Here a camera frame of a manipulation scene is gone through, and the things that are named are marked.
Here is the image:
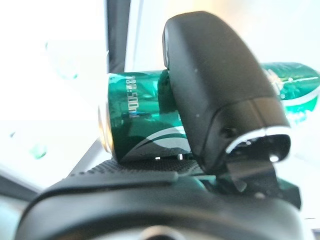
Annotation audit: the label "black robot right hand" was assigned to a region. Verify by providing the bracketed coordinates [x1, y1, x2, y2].
[14, 10, 311, 240]

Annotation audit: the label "dark green drink can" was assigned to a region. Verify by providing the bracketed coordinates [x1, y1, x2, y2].
[96, 61, 320, 164]

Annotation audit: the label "light green drink can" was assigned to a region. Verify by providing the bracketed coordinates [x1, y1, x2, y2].
[9, 131, 48, 160]

